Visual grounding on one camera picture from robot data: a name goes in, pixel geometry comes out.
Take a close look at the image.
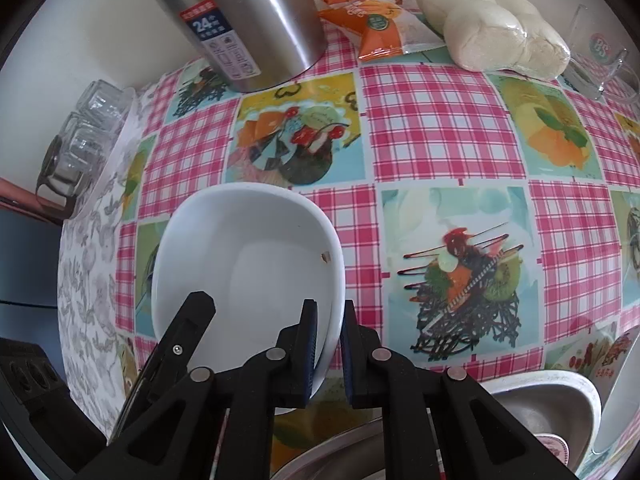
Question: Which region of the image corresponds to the stainless steel thermos jug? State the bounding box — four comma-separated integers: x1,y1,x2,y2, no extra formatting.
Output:
138,0,329,94

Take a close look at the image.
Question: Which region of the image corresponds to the glass teapot black handle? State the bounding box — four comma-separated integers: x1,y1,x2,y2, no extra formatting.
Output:
34,135,90,222

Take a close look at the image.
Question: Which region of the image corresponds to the bag of steamed buns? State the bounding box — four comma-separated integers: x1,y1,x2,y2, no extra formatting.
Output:
416,0,572,81

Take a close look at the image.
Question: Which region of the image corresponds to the large white bowl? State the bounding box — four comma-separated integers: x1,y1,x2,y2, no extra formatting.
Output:
150,182,346,417

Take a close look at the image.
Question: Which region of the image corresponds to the white plate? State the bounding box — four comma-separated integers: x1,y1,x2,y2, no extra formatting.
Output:
592,327,635,457

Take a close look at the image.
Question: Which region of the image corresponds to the pink checkered fruit tablecloth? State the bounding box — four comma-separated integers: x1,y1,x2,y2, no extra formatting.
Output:
115,30,640,480

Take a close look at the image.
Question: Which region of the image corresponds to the white round tray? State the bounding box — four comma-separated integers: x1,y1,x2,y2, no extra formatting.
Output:
69,86,147,222

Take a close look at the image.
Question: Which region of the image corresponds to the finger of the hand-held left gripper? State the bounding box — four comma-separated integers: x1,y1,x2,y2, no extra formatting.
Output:
107,290,217,448

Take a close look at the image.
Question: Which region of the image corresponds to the clear glass mug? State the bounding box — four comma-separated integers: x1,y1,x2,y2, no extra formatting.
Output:
559,4,640,102

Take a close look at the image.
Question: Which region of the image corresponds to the grey floral tablecloth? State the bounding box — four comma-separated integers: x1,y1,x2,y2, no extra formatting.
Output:
55,85,167,442

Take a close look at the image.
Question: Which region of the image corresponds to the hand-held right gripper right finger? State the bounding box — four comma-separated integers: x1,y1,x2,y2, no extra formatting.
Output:
339,300,576,480

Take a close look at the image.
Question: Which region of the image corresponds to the orange snack packet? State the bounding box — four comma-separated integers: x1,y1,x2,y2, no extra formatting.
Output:
317,0,447,64

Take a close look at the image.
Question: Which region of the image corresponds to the clear glass cup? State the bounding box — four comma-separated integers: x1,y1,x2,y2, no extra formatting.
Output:
55,111,122,181
75,79,137,134

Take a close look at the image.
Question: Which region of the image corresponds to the blue cabinet door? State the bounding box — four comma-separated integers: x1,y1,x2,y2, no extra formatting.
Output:
0,209,67,343

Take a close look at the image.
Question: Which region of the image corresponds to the large steel basin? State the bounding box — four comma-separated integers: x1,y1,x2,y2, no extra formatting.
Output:
272,369,602,480

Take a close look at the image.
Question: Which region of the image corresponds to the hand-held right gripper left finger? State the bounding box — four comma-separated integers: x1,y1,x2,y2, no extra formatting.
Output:
75,300,321,480

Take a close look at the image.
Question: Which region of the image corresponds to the pink door frame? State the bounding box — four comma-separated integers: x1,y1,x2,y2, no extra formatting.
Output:
0,176,68,223

